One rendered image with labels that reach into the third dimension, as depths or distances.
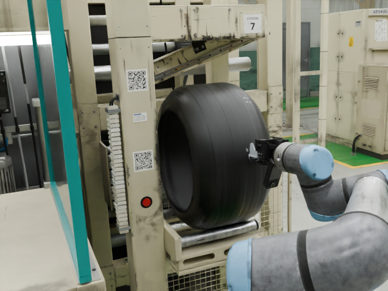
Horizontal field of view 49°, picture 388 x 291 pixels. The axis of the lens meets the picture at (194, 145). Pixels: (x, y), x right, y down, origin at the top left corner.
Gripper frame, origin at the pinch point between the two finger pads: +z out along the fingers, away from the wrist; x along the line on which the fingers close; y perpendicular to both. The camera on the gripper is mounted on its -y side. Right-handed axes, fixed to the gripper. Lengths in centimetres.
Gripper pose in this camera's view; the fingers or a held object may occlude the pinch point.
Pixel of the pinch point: (252, 156)
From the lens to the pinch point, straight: 149.1
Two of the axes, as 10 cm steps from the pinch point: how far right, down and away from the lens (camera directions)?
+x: -9.2, 1.3, -3.7
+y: -0.9, -9.9, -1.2
